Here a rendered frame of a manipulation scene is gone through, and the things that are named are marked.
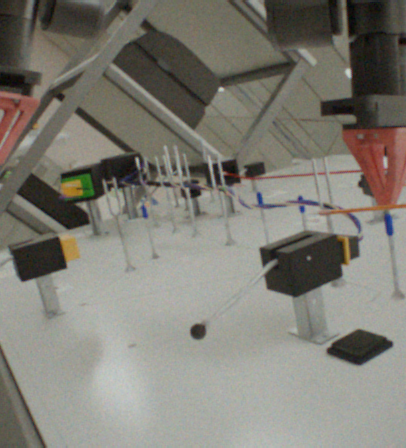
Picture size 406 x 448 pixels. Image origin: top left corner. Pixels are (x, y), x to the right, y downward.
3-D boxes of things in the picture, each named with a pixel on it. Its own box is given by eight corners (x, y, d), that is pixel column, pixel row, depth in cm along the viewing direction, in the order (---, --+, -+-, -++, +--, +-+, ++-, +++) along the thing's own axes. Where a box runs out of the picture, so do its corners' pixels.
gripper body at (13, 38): (17, 93, 67) (26, 32, 66) (41, 90, 58) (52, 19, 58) (-38, 85, 63) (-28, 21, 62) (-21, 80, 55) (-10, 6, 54)
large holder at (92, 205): (132, 218, 131) (117, 155, 128) (108, 238, 114) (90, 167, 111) (104, 223, 132) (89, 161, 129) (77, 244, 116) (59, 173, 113)
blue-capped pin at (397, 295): (387, 298, 57) (376, 215, 55) (397, 293, 57) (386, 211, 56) (398, 301, 55) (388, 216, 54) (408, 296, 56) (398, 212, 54)
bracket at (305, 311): (287, 333, 54) (278, 283, 53) (307, 324, 55) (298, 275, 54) (320, 345, 50) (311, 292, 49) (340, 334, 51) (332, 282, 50)
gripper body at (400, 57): (318, 122, 51) (313, 40, 51) (393, 122, 57) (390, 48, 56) (371, 117, 46) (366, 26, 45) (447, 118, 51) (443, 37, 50)
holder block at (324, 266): (266, 289, 52) (258, 247, 51) (313, 269, 55) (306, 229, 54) (295, 298, 48) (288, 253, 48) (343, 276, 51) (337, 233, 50)
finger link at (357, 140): (342, 210, 54) (338, 108, 53) (393, 203, 57) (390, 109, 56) (398, 214, 48) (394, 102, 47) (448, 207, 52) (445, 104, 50)
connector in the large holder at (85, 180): (94, 194, 113) (89, 173, 112) (89, 197, 110) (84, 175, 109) (68, 199, 114) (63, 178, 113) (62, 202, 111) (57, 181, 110)
